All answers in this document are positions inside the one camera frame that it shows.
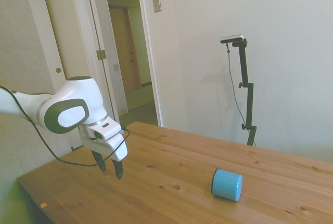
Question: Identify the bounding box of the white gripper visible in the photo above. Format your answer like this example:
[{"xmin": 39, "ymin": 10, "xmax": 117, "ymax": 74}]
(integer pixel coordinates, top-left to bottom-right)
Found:
[{"xmin": 79, "ymin": 126, "xmax": 128, "ymax": 180}]

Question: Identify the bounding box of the blue enamel mug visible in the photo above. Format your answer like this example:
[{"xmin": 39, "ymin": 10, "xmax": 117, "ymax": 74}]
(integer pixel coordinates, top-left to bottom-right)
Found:
[{"xmin": 211, "ymin": 167, "xmax": 243, "ymax": 203}]

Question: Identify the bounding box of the brown wooden hallway door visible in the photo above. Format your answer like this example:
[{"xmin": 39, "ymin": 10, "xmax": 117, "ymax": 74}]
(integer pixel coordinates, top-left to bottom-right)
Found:
[{"xmin": 109, "ymin": 5, "xmax": 143, "ymax": 92}]

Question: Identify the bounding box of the white open door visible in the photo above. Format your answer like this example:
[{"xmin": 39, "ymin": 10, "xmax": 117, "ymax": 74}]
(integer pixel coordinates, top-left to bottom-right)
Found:
[{"xmin": 22, "ymin": 0, "xmax": 115, "ymax": 152}]

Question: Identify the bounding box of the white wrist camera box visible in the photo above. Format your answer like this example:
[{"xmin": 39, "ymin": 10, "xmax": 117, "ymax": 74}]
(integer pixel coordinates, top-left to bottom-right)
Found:
[{"xmin": 87, "ymin": 118, "xmax": 123, "ymax": 141}]

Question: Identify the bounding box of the white door frame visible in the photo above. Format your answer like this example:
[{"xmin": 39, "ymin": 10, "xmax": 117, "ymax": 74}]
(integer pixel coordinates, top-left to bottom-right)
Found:
[{"xmin": 85, "ymin": 0, "xmax": 163, "ymax": 127}]

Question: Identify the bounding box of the black camera stand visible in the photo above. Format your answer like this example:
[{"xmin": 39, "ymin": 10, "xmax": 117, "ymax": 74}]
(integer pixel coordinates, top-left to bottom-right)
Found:
[{"xmin": 231, "ymin": 39, "xmax": 258, "ymax": 147}]

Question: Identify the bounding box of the beige wall switch plate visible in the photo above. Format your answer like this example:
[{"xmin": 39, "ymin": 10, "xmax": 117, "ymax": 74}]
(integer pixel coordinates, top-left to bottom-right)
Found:
[{"xmin": 151, "ymin": 0, "xmax": 162, "ymax": 14}]

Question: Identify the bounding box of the grey exterior camera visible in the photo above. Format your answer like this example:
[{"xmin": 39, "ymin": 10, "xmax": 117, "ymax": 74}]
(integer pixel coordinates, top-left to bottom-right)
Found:
[{"xmin": 220, "ymin": 34, "xmax": 246, "ymax": 44}]

